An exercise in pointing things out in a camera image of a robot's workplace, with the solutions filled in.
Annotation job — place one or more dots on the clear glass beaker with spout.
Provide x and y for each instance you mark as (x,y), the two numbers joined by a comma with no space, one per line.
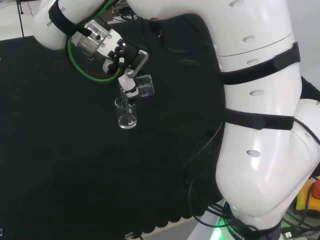
(146,86)

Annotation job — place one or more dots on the clear plastic cloth clip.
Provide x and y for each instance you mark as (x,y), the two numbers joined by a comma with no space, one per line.
(128,235)
(1,232)

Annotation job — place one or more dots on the silver usb plug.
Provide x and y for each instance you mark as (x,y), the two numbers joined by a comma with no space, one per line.
(289,234)

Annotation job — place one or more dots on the black bench cloth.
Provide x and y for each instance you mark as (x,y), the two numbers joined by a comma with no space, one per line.
(75,162)

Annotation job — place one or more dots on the yellow stop button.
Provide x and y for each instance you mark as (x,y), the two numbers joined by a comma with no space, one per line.
(306,202)

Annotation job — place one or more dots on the clear graduated glass beaker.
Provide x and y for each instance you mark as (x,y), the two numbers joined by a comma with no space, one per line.
(126,118)

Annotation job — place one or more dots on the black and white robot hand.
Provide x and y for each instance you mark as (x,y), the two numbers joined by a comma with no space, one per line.
(130,58)

